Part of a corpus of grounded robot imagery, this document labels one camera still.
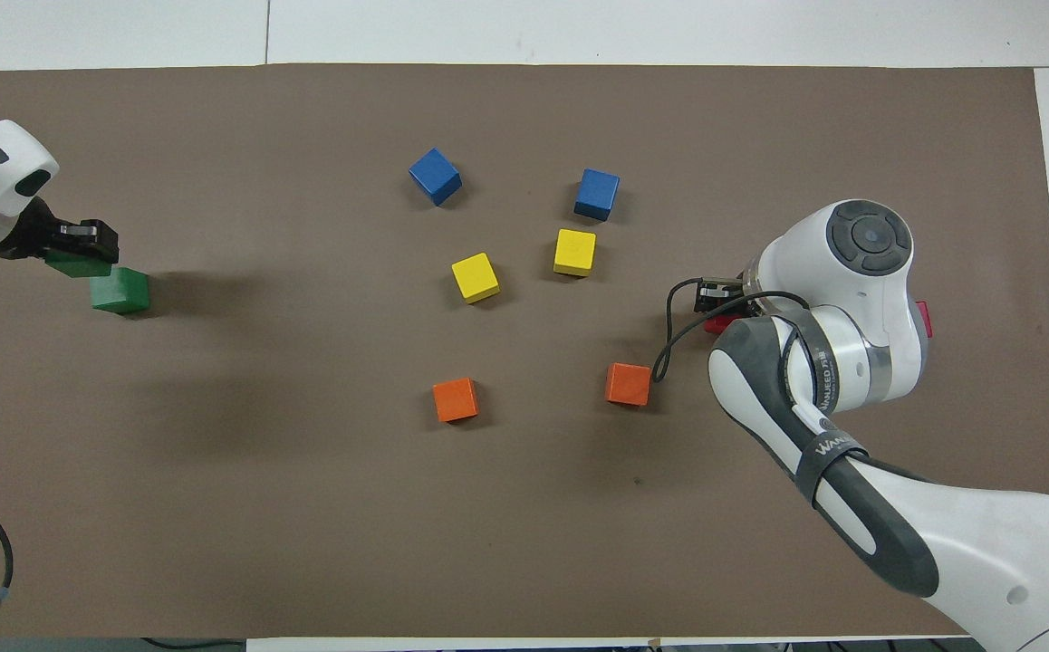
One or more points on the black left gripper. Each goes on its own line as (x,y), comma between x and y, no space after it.
(31,235)

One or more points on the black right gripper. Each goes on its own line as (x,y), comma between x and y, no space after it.
(731,294)

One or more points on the green wooden block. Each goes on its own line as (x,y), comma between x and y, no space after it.
(120,291)
(78,265)

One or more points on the red wooden block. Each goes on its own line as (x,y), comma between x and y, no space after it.
(719,324)
(923,319)

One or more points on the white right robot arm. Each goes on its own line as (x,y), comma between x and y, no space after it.
(851,299)

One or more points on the orange wooden block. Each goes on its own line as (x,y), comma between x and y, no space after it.
(628,384)
(455,399)

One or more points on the yellow wooden block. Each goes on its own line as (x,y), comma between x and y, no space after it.
(574,252)
(475,277)

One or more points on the blue wooden block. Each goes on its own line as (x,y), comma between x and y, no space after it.
(435,176)
(597,194)

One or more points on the brown table mat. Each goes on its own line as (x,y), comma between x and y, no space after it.
(307,543)

